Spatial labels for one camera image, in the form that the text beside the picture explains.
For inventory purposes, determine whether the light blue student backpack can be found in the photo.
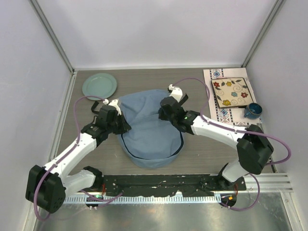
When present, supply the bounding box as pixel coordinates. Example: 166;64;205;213
117;90;184;168

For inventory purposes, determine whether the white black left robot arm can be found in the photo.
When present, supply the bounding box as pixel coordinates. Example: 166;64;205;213
26;104;131;214

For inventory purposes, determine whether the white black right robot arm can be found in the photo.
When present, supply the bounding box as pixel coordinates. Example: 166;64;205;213
159;96;274;190

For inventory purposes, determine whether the pale green round plate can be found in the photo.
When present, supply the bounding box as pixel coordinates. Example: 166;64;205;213
82;73;117;101

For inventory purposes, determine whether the floral square ceramic plate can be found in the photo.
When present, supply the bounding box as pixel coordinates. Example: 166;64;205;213
211;77;254;108

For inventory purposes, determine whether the patterned white placemat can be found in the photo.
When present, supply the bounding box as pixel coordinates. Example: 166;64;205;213
203;68;262;126

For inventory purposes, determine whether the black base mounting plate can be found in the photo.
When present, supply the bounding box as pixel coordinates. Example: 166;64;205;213
97;174;246;197

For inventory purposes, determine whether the dark blue ceramic mug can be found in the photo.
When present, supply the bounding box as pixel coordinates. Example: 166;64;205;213
244;103;263;119

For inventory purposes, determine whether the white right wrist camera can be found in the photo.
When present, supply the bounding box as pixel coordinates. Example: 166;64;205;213
168;84;183;102

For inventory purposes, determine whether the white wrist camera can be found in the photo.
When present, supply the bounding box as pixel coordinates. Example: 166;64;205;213
168;84;183;102
103;99;122;115

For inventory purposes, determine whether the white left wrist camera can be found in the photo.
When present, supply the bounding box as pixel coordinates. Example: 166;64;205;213
103;99;122;115

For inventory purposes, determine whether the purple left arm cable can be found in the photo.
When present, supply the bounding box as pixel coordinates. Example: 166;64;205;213
35;95;123;222

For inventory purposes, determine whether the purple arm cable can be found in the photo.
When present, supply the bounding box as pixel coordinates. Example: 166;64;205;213
35;95;123;222
172;77;292;212

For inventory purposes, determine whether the slotted white cable duct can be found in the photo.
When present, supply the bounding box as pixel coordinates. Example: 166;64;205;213
64;194;221;205

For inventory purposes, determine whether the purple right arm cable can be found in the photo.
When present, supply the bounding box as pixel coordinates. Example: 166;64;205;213
172;77;292;212

